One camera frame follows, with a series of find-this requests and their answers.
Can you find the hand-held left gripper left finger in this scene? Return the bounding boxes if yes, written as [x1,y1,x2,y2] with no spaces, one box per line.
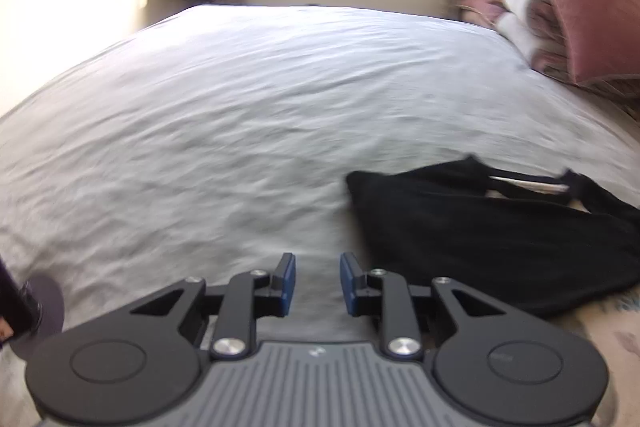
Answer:
[129,252,297,360]

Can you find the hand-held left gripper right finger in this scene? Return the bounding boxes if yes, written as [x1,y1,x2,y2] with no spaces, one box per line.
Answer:
[340,252,506,360]

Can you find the beige and black printed sweatshirt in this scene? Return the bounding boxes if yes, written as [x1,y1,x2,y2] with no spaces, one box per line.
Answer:
[346,154,640,427]

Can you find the grey bed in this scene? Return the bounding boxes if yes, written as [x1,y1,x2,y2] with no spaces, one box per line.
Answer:
[0,3,640,427]

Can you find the small pink cushion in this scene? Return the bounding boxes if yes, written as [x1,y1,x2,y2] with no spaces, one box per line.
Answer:
[457,0,506,28]

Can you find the folded white and pink quilt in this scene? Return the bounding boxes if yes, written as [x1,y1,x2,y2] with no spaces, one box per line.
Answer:
[495,0,640,100]

